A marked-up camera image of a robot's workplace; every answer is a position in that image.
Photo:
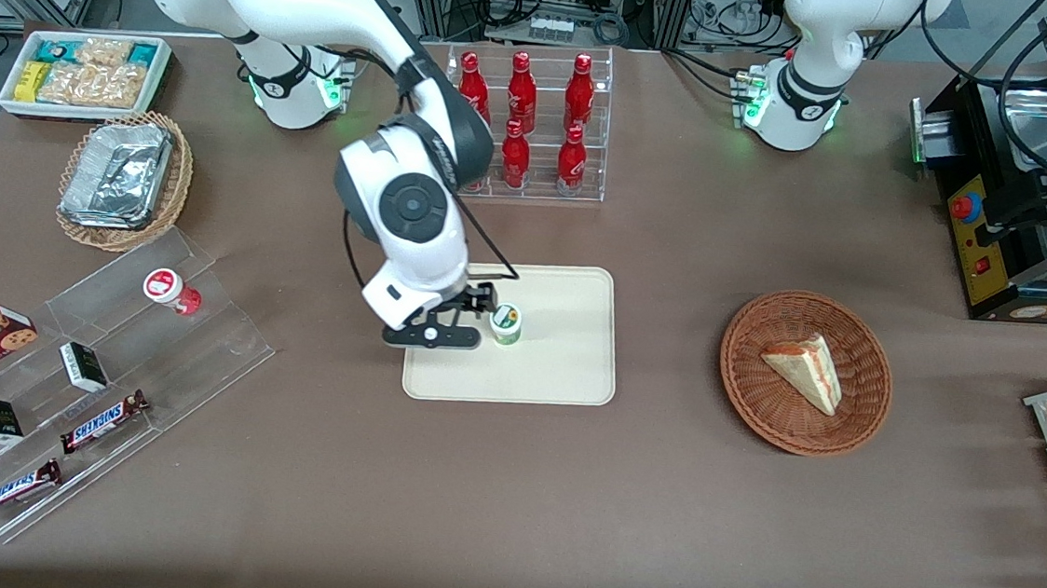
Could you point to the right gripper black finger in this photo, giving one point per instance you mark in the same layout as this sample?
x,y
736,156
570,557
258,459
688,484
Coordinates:
x,y
489,297
468,304

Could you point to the green yogurt cup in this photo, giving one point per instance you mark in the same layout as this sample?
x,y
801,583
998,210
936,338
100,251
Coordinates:
x,y
506,324

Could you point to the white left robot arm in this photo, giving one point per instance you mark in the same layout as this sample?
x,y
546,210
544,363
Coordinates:
x,y
806,92

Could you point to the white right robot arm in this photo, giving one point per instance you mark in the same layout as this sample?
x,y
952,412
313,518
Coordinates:
x,y
400,200

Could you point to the beige plastic tray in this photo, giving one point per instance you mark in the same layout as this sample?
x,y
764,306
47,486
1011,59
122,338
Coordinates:
x,y
555,362

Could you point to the red mushroom push button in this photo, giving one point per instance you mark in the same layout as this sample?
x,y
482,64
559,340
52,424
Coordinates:
x,y
966,207

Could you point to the black food warmer cabinet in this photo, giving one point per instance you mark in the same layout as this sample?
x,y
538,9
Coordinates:
x,y
1011,276

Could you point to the steel warmer pan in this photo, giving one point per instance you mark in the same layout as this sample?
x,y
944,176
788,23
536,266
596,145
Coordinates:
x,y
1042,115

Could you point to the clear acrylic bottle rack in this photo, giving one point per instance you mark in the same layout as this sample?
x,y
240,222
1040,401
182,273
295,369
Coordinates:
x,y
541,188

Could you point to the red cola bottle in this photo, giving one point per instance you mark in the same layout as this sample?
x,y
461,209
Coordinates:
x,y
521,96
579,95
473,80
514,161

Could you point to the red soda can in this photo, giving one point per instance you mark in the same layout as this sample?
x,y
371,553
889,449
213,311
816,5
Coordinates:
x,y
571,163

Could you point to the clear acrylic tiered stand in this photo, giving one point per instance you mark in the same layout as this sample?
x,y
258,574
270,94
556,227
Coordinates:
x,y
202,343

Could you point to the wrapped triangle sandwich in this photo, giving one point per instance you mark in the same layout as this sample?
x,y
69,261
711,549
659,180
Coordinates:
x,y
807,372

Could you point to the white power strip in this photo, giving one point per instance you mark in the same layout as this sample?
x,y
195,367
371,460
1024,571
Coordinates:
x,y
552,27

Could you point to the red yogurt cup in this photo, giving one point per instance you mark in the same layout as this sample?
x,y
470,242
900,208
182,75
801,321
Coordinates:
x,y
171,290

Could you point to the round brown wicker basket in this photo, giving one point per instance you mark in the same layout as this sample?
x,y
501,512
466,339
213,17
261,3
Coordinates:
x,y
758,406

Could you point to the oval tan wicker basket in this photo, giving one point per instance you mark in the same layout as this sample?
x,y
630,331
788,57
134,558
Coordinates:
x,y
175,182

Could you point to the aluminium foil container stack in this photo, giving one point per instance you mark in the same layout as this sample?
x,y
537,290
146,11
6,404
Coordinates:
x,y
117,173

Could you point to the Snickers chocolate bar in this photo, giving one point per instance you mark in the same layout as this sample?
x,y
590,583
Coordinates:
x,y
11,490
104,422

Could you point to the clear rice cracker bag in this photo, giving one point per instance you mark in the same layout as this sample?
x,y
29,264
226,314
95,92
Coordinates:
x,y
103,52
119,86
66,84

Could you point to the teal snack packet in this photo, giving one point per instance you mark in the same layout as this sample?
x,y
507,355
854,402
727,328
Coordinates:
x,y
57,51
142,55

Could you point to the yellow snack packet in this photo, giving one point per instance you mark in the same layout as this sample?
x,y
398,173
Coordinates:
x,y
31,80

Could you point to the white plastic bin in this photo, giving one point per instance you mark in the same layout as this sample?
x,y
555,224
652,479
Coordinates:
x,y
10,104

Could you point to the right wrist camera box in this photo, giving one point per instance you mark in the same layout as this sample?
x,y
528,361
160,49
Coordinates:
x,y
431,336

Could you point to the red rocker switch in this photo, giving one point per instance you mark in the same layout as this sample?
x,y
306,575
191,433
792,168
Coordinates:
x,y
983,267

